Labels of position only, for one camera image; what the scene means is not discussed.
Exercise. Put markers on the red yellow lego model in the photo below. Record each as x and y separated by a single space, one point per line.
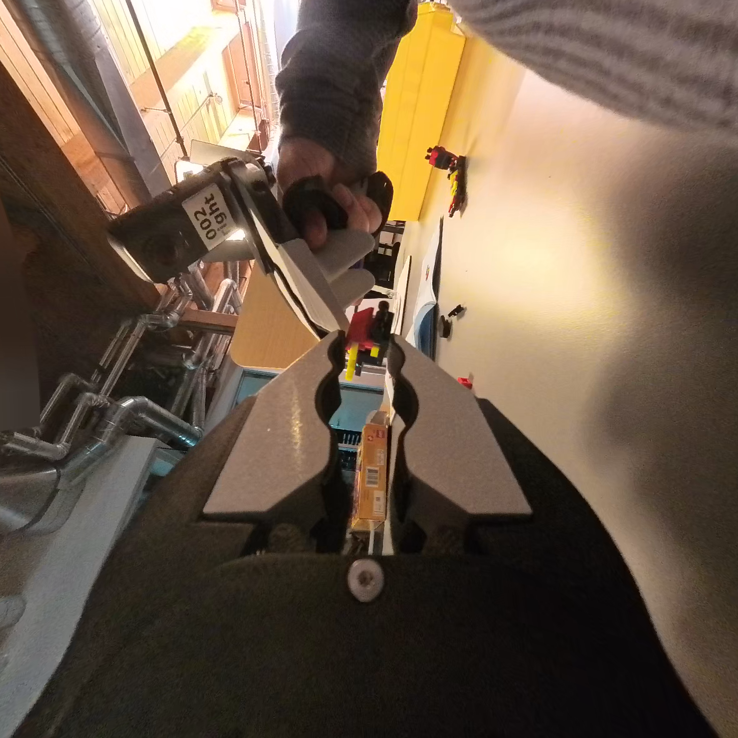
362 326

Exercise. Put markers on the person's right hand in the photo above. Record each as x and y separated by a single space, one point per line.
300 158

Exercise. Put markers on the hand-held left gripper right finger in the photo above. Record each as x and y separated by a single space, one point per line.
467 461

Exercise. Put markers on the yellow plastic bin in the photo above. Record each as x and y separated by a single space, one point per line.
421 115

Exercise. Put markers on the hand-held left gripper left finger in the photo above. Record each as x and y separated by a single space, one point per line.
265 461

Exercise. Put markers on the angular black lego piece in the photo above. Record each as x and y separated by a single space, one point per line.
445 327

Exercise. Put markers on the wooden book stand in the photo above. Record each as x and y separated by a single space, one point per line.
259 328

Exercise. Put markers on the person's right forearm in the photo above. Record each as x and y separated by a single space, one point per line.
340 69

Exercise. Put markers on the bent silver duct pipes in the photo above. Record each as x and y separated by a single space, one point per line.
144 412

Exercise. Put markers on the person's grey sweater torso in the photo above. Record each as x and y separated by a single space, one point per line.
605 46

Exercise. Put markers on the open instruction booklet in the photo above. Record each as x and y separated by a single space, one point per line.
429 277

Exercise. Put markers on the flat black lego piece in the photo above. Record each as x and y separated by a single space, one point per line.
456 310

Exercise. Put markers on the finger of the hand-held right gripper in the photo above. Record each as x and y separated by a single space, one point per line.
311 282
259 230

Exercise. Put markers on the orange cardboard lego box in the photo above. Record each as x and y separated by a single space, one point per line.
372 461

